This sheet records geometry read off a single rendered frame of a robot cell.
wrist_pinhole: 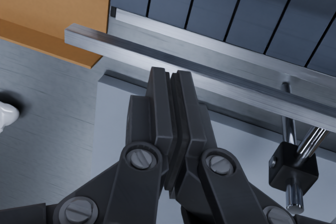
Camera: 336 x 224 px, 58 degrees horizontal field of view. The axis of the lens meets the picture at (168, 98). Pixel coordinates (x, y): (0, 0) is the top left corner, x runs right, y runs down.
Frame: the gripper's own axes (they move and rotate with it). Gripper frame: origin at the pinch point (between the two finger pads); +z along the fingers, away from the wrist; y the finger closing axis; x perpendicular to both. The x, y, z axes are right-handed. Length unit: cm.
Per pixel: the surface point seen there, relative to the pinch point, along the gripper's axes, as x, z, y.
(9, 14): -11.6, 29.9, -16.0
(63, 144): -33.3, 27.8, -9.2
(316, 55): -2.8, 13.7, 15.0
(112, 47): -3.5, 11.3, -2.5
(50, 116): -27.8, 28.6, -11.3
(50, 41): -12.7, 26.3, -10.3
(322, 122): -3.9, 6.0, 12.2
